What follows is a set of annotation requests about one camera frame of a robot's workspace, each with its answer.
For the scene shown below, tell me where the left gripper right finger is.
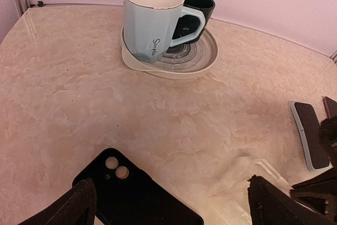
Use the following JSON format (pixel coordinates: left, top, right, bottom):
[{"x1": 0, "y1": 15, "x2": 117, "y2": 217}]
[{"x1": 247, "y1": 175, "x2": 334, "y2": 224}]

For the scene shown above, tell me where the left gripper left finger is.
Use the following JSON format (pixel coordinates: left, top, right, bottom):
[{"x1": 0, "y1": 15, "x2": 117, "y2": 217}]
[{"x1": 21, "y1": 178, "x2": 97, "y2": 225}]

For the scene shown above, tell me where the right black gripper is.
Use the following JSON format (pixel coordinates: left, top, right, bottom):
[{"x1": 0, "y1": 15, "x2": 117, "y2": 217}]
[{"x1": 290, "y1": 117, "x2": 336, "y2": 216}]

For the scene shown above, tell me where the black phone case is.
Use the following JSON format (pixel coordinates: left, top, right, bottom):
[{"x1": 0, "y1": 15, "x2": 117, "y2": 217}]
[{"x1": 72, "y1": 148, "x2": 204, "y2": 224}]

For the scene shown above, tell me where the black phone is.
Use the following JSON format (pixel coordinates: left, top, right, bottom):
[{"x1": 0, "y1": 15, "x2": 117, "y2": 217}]
[{"x1": 294, "y1": 101, "x2": 330, "y2": 169}]

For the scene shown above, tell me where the light blue phone case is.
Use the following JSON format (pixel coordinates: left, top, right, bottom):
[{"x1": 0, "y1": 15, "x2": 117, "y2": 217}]
[{"x1": 290, "y1": 101, "x2": 331, "y2": 172}]

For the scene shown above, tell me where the clear phone case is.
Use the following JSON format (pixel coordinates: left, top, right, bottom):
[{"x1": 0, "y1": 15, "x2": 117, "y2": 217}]
[{"x1": 209, "y1": 156, "x2": 290, "y2": 224}]

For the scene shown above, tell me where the grey patterned saucer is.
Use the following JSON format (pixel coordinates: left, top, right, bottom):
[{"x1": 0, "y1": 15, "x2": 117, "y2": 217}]
[{"x1": 120, "y1": 30, "x2": 218, "y2": 80}]

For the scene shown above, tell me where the black mug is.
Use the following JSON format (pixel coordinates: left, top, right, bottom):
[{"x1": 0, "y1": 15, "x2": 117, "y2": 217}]
[{"x1": 172, "y1": 0, "x2": 216, "y2": 43}]

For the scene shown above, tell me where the light blue mug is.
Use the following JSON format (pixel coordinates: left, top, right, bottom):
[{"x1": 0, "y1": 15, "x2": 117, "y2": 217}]
[{"x1": 123, "y1": 0, "x2": 205, "y2": 62}]

